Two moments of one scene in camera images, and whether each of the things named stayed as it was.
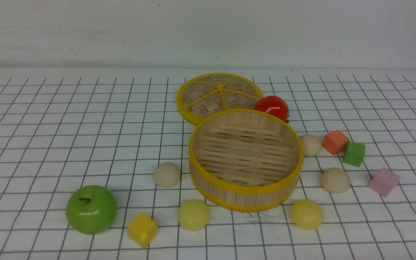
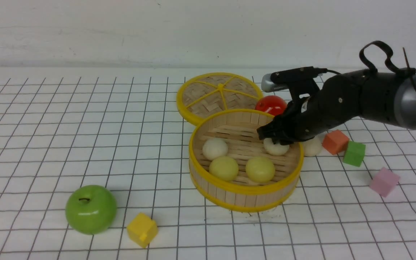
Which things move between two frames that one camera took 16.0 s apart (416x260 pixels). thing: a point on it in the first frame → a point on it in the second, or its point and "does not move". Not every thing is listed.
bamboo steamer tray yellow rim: x=242 y=160 does not move
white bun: x=167 y=174 → x=214 y=147
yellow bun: x=307 y=214 → x=260 y=169
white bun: x=335 y=180 → x=270 y=147
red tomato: x=274 y=104 does not move
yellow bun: x=193 y=215 → x=224 y=168
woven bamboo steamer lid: x=207 y=94 does not move
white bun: x=312 y=145 does not move
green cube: x=355 y=154 does not move
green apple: x=91 y=209 does not move
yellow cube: x=143 y=229 does not move
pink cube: x=384 y=182 does not move
